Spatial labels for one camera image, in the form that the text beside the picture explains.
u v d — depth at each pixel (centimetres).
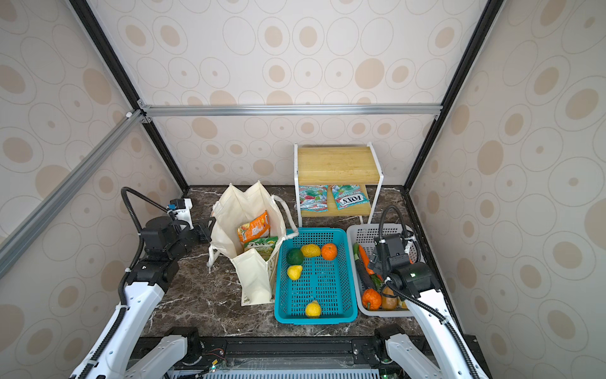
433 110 92
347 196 92
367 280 85
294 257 88
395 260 53
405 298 45
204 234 65
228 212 84
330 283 88
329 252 92
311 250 92
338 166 82
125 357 43
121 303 46
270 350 75
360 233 95
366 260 92
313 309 78
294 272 87
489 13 68
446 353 41
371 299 78
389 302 79
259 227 92
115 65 78
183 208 65
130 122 84
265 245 85
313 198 90
